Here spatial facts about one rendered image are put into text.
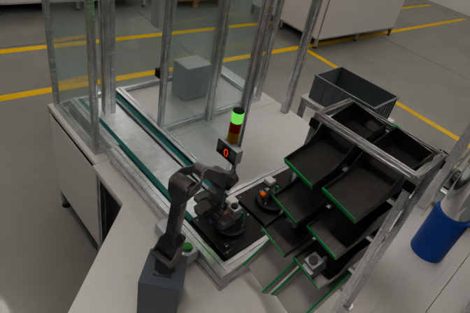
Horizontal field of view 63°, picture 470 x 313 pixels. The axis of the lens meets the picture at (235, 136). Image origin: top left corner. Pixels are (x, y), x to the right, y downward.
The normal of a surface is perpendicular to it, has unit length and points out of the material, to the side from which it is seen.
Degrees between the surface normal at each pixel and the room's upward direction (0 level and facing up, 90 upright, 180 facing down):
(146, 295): 90
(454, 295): 0
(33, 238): 0
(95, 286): 0
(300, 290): 45
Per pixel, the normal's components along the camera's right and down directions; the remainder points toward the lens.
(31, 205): 0.18, -0.80
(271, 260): -0.47, -0.43
